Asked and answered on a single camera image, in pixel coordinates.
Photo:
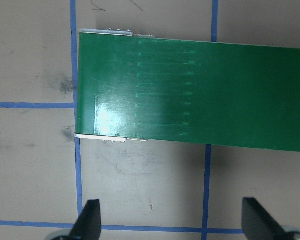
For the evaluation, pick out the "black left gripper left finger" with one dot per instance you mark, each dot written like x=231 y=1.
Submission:
x=89 y=224

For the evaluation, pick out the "green conveyor belt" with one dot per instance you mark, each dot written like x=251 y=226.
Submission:
x=189 y=91

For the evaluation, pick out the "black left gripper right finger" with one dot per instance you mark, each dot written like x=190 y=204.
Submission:
x=258 y=224

